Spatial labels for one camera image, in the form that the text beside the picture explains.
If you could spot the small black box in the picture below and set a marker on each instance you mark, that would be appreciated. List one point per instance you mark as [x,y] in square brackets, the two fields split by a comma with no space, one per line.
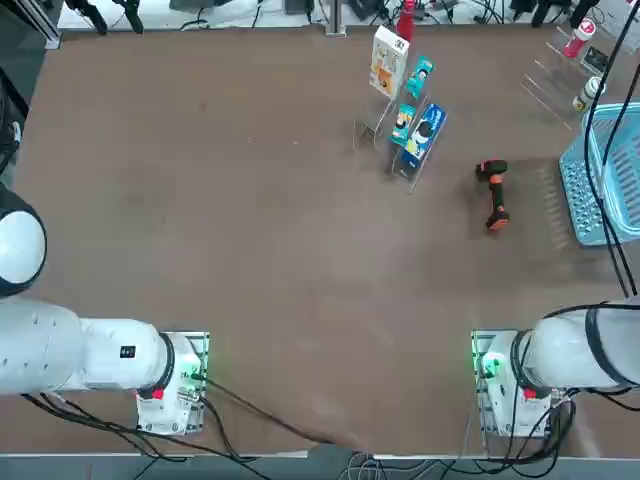
[595,60]

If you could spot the red lidded can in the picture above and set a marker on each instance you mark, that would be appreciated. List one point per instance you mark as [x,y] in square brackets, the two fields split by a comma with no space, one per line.
[575,45]

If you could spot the aluminium frame rail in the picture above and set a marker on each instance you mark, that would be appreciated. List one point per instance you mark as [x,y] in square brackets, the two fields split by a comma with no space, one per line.
[35,22]

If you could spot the white cookie box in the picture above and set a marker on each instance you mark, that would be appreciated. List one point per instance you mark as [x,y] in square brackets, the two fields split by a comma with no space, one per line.
[387,65]

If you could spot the clear acrylic stepped shelf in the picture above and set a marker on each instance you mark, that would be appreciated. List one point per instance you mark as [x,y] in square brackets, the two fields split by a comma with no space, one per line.
[367,131]
[545,85]

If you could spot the aluminium frame post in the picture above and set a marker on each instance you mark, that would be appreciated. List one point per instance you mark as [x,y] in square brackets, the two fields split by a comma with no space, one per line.
[336,17]

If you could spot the orange black barcode scanner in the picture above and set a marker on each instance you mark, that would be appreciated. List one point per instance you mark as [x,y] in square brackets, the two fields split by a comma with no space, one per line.
[496,200]

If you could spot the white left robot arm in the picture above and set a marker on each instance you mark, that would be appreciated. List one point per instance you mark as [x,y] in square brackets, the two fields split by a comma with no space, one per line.
[50,345]

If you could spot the teal cartoon snack packet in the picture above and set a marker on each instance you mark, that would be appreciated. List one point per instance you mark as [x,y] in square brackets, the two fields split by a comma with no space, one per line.
[419,77]
[402,125]

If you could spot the green white lidded jar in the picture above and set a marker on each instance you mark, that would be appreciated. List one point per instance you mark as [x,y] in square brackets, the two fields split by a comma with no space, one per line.
[587,95]

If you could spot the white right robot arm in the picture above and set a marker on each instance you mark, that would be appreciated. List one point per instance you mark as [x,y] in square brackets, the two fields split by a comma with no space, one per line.
[565,350]

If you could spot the black power adapter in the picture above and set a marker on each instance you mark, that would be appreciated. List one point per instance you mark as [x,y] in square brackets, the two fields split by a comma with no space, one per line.
[367,7]

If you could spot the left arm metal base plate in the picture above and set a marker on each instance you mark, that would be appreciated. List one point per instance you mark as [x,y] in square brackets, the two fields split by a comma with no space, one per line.
[202,345]

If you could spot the light blue shopping basket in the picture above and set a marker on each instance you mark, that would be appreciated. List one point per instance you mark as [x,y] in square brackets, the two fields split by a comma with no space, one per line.
[580,200]

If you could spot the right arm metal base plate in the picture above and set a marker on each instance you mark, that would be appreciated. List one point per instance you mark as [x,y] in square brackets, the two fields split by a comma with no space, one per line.
[477,345]

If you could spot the blue Oreo cookie box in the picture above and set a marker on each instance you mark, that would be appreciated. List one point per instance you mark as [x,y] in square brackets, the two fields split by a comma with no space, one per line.
[424,132]

